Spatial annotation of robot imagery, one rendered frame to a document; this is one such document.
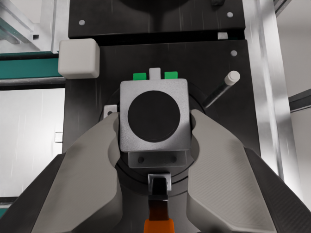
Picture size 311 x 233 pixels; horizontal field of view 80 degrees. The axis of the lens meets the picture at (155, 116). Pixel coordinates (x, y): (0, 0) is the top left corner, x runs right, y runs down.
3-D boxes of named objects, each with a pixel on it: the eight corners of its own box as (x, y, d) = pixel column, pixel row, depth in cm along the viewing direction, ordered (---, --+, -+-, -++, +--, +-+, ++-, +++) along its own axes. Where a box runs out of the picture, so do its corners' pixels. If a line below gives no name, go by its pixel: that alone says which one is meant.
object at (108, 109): (120, 124, 21) (117, 122, 20) (107, 125, 21) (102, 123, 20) (120, 107, 21) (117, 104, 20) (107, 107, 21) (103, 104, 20)
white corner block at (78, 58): (103, 83, 26) (93, 71, 22) (71, 84, 26) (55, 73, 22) (104, 52, 27) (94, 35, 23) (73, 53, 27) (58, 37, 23)
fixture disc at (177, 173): (221, 193, 21) (227, 197, 19) (100, 195, 22) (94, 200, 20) (212, 76, 24) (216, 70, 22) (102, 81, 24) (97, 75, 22)
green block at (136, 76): (150, 99, 21) (146, 85, 17) (139, 100, 21) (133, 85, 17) (150, 89, 22) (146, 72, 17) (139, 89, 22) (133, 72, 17)
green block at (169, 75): (174, 98, 21) (178, 83, 16) (164, 99, 21) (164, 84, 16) (174, 88, 22) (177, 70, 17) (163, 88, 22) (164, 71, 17)
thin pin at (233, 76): (209, 107, 21) (241, 81, 13) (202, 107, 21) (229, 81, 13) (209, 100, 21) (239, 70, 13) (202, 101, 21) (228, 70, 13)
